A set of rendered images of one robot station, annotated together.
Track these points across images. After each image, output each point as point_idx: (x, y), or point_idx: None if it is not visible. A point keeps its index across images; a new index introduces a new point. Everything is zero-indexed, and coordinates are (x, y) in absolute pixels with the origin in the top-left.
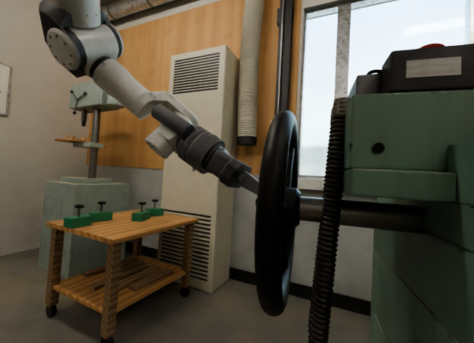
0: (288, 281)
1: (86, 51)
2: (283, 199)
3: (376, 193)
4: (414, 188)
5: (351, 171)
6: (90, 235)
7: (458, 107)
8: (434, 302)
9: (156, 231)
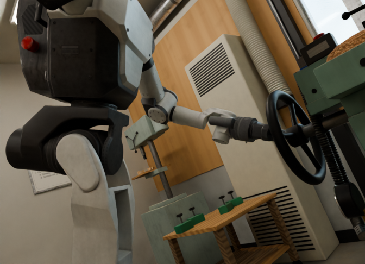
0: (322, 172)
1: (166, 110)
2: (281, 130)
3: (319, 110)
4: (332, 101)
5: (306, 106)
6: (198, 231)
7: None
8: None
9: (244, 213)
